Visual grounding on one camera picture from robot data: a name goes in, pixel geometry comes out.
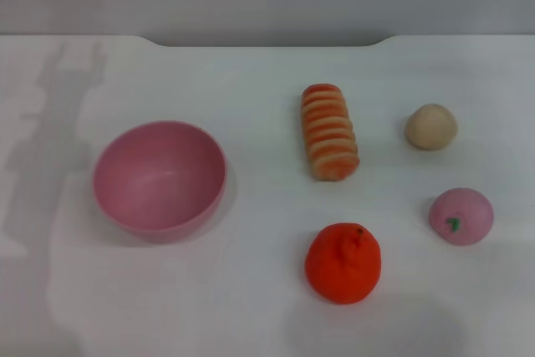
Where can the orange tangerine toy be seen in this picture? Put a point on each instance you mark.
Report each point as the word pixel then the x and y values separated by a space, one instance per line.
pixel 342 265

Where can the beige round bun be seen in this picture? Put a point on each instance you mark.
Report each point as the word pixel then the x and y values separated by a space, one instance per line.
pixel 430 126

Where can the pink plastic bowl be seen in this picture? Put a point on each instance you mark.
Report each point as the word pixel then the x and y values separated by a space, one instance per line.
pixel 159 181

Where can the orange striped bread roll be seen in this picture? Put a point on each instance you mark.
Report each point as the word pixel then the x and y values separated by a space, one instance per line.
pixel 330 131

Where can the pink peach toy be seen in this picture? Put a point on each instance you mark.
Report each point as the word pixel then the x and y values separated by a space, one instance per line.
pixel 462 217

